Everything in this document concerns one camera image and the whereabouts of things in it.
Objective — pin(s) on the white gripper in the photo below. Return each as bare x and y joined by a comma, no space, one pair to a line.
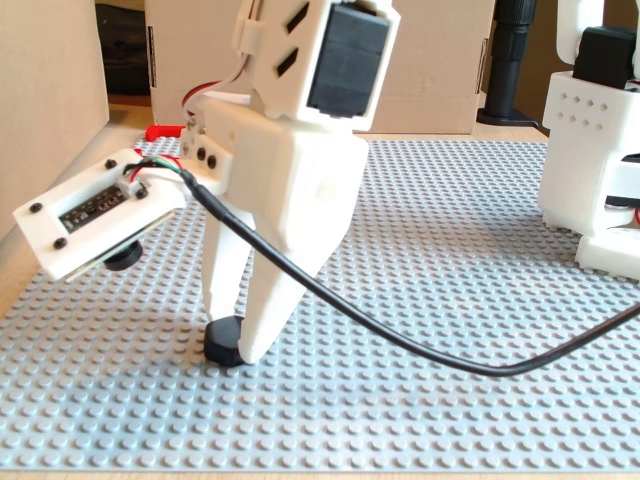
292,172

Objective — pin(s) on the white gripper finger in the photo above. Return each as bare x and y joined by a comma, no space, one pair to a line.
225,280

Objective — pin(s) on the black hexagonal Lego piece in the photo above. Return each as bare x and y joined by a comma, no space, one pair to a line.
222,340

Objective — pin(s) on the wide cardboard box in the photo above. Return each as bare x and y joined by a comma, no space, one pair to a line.
440,65

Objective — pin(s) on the grey Lego baseplate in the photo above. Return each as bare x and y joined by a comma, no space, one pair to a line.
400,400

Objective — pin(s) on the dark bag behind boxes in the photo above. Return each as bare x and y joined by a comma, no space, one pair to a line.
125,50

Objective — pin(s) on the black monitor stand pole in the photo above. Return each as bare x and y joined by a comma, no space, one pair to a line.
510,60

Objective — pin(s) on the tall cardboard panel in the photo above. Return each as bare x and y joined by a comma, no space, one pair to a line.
45,75

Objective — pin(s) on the white camera mount with board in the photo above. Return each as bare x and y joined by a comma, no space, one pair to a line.
100,215

